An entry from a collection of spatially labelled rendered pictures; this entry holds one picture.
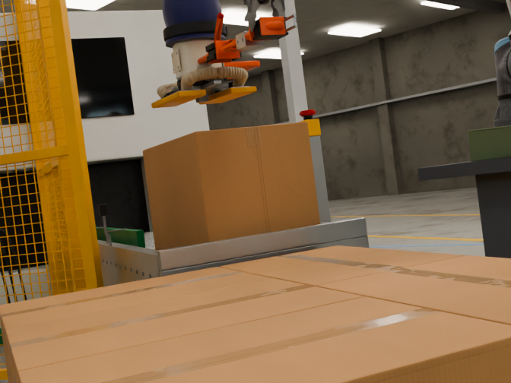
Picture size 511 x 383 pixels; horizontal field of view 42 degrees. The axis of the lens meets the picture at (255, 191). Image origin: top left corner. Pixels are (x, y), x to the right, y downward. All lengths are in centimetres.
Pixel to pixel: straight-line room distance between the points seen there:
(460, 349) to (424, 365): 6
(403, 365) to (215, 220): 135
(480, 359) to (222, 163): 137
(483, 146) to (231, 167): 77
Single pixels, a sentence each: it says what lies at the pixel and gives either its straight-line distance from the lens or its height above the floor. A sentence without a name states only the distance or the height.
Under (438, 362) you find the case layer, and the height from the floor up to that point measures 54.
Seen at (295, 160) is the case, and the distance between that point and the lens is 221.
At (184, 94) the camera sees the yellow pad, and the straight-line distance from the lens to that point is 229.
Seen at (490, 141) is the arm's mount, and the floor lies 80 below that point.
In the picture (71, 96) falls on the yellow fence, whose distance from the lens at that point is 272.
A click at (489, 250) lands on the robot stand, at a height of 47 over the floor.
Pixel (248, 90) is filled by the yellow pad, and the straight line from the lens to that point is 238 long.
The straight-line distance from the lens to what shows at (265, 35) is 192.
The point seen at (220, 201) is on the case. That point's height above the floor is 72.
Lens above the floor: 77
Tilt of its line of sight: 1 degrees down
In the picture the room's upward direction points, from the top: 7 degrees counter-clockwise
